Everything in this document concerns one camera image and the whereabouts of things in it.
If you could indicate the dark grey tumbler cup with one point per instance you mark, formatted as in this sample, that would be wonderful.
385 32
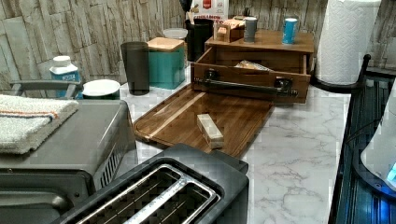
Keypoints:
135 57

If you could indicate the paper towel roll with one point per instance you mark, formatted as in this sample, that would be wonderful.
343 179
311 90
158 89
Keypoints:
344 39

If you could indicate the clear plastic lidded jar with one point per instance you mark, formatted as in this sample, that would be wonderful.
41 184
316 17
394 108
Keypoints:
175 33

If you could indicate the silver toaster oven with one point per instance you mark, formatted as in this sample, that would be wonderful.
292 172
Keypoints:
80 157

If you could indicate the grey spice shaker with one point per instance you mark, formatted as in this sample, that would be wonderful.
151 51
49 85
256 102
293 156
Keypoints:
250 29

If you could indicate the black dish rack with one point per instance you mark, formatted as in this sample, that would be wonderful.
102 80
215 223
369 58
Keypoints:
359 197

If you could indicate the black utensil holder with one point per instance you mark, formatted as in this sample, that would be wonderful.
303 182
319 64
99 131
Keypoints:
198 33

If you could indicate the black two-slot toaster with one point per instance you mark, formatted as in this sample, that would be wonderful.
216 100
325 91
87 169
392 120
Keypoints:
181 185

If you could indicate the wooden drawer cabinet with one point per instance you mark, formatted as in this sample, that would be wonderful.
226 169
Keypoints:
267 50

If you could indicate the teal canister with wooden lid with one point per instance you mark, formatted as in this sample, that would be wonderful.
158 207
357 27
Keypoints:
166 62

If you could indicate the black paper towel holder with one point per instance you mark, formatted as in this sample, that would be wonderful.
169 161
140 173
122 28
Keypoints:
343 88

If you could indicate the chip snack bag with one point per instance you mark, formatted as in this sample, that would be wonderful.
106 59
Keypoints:
250 65

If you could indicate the light wooden block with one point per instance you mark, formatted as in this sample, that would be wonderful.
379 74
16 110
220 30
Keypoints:
210 131

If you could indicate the cinnamon cereal box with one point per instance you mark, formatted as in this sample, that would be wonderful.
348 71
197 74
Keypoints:
215 10

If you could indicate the white striped folded towel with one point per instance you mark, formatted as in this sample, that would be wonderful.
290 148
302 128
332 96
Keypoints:
25 123

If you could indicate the blue spice shaker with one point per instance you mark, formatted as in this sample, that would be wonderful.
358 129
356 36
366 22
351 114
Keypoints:
289 30

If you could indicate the mug with white lid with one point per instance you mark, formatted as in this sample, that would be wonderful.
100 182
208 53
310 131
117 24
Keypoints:
105 89

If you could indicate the wooden drawer with black handle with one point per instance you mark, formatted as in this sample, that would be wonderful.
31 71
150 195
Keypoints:
280 87

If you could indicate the wooden cutting board tray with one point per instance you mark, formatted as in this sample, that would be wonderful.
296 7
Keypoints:
174 120

